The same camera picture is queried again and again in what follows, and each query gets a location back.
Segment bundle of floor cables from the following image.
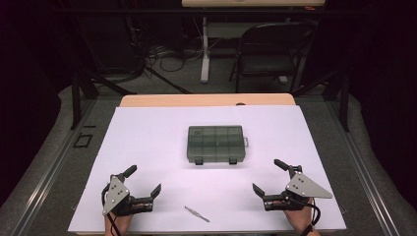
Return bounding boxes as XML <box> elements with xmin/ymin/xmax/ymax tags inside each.
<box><xmin>131</xmin><ymin>16</ymin><xmax>217</xmax><ymax>75</ymax></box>

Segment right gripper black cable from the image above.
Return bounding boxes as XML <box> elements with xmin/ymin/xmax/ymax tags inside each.
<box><xmin>294</xmin><ymin>196</ymin><xmax>322</xmax><ymax>236</ymax></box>

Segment person's right hand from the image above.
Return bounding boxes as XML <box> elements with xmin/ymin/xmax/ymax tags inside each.
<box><xmin>283</xmin><ymin>198</ymin><xmax>316</xmax><ymax>234</ymax></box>

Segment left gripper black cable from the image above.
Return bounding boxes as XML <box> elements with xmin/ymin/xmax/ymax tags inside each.
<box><xmin>100</xmin><ymin>183</ymin><xmax>123</xmax><ymax>236</ymax></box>

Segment transparent plastic compartment box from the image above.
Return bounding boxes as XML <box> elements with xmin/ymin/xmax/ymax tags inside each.
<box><xmin>186</xmin><ymin>125</ymin><xmax>250</xmax><ymax>166</ymax></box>

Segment white desk leg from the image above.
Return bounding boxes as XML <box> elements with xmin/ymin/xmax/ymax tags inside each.
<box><xmin>200</xmin><ymin>16</ymin><xmax>211</xmax><ymax>84</ymax></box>

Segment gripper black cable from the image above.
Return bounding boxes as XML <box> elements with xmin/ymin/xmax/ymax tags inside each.
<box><xmin>100</xmin><ymin>183</ymin><xmax>123</xmax><ymax>236</ymax></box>
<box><xmin>294</xmin><ymin>196</ymin><xmax>322</xmax><ymax>236</ymax></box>

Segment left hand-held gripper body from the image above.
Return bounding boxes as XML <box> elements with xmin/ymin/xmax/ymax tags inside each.
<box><xmin>101</xmin><ymin>173</ymin><xmax>155</xmax><ymax>217</ymax></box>

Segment black folding chair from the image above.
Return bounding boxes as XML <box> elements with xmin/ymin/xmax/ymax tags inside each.
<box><xmin>228</xmin><ymin>21</ymin><xmax>319</xmax><ymax>94</ymax></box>

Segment metal floor rail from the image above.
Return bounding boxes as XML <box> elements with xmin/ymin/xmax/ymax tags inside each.
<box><xmin>9</xmin><ymin>97</ymin><xmax>97</xmax><ymax>236</ymax></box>
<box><xmin>326</xmin><ymin>97</ymin><xmax>402</xmax><ymax>236</ymax></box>

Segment light desk top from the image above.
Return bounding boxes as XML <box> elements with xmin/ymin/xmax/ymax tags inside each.
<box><xmin>181</xmin><ymin>0</ymin><xmax>327</xmax><ymax>8</ymax></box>

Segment black metal frame stand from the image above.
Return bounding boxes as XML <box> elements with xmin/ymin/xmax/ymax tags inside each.
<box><xmin>70</xmin><ymin>67</ymin><xmax>136</xmax><ymax>131</ymax></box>
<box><xmin>291</xmin><ymin>69</ymin><xmax>350</xmax><ymax>133</ymax></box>

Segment wooden table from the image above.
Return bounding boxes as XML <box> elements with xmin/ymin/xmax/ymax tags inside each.
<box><xmin>119</xmin><ymin>92</ymin><xmax>297</xmax><ymax>108</ymax></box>

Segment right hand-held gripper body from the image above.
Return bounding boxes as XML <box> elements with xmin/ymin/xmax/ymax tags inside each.
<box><xmin>263</xmin><ymin>165</ymin><xmax>333</xmax><ymax>211</ymax></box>

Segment person's left hand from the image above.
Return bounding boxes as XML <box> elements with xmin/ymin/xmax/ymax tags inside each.
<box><xmin>104</xmin><ymin>211</ymin><xmax>134</xmax><ymax>236</ymax></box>

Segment metal tweezers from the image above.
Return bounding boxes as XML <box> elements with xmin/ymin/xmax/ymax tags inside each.
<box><xmin>184</xmin><ymin>206</ymin><xmax>210</xmax><ymax>223</ymax></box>

